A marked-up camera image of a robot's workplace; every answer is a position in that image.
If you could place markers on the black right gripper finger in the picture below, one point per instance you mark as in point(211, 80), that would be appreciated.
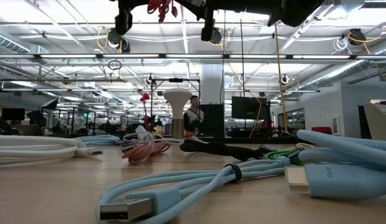
point(124, 21)
point(208, 28)

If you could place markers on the translucent white plastic container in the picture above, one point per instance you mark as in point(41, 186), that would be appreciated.
point(378, 123)

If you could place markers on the red background robot arm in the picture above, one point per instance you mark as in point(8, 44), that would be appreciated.
point(145, 97)

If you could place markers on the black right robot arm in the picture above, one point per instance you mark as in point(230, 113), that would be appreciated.
point(295, 12)

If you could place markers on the long ceiling light bar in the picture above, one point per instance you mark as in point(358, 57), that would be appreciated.
point(193, 56)

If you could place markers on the white building column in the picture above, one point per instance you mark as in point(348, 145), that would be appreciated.
point(211, 84)

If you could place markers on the small black ceiling reel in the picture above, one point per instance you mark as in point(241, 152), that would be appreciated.
point(150, 78)
point(284, 79)

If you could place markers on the white mushroom table lamp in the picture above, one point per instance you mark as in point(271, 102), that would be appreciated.
point(177, 96)

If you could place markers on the black background monitor screen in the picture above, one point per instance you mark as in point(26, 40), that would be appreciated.
point(247, 107)

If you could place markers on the person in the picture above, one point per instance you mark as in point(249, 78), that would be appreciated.
point(193, 115)

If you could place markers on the large black background box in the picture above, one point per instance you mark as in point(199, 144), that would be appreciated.
point(213, 121)

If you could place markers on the dark background monitor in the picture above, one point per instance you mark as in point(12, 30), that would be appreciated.
point(13, 114)

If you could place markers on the red low background object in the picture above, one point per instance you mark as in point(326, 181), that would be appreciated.
point(321, 130)

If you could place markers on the black background rig frame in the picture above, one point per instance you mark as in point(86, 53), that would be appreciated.
point(176, 80)

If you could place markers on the silver ceiling air duct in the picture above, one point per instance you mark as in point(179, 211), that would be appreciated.
point(12, 43)
point(336, 73)

